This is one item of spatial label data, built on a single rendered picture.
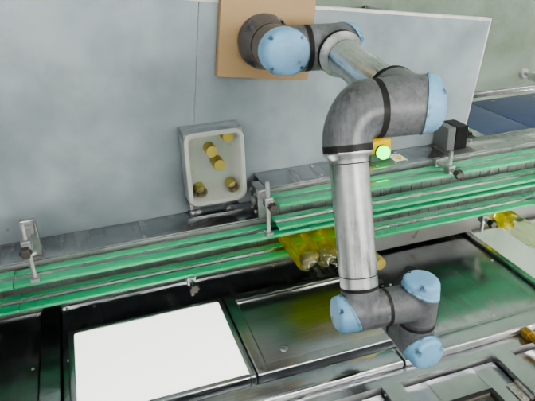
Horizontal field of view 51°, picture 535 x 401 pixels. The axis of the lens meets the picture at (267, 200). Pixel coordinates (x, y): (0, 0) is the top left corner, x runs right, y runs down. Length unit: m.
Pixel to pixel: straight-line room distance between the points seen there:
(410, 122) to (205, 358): 0.78
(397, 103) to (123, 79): 0.81
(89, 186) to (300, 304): 0.69
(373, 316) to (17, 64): 1.07
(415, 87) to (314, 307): 0.76
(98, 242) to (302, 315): 0.61
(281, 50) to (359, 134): 0.43
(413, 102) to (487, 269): 0.96
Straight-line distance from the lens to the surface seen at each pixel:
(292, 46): 1.40
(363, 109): 1.04
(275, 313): 1.59
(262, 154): 1.74
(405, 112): 1.07
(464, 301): 1.76
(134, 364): 1.48
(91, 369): 1.50
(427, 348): 1.19
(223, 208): 1.74
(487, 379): 1.53
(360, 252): 1.07
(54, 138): 1.63
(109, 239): 1.65
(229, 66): 1.60
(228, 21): 1.59
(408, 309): 1.14
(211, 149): 1.62
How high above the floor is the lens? 2.30
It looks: 59 degrees down
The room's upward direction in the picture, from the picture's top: 142 degrees clockwise
